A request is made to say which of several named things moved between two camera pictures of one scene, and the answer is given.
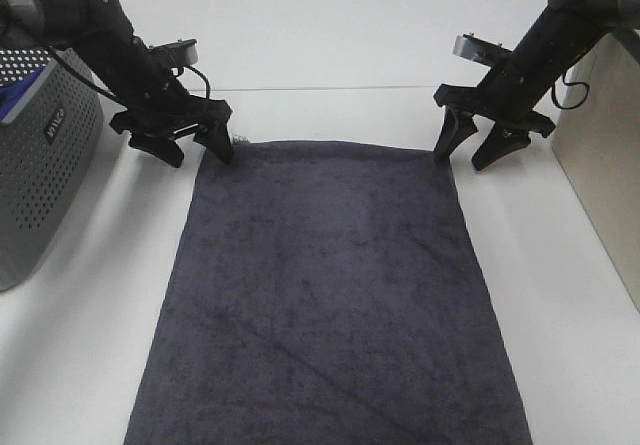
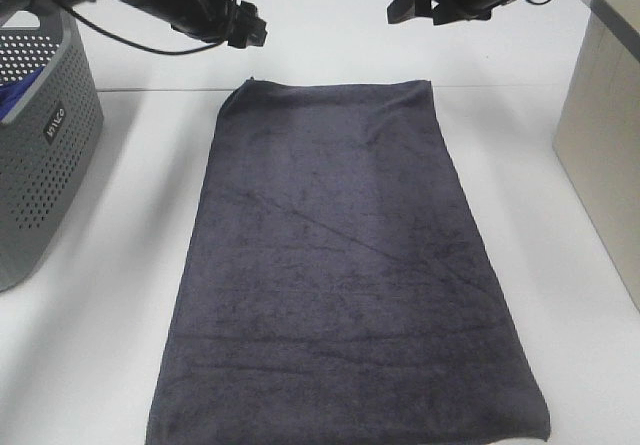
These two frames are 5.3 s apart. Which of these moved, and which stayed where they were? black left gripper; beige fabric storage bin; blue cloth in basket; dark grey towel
Moved: black left gripper; dark grey towel
Stayed: beige fabric storage bin; blue cloth in basket
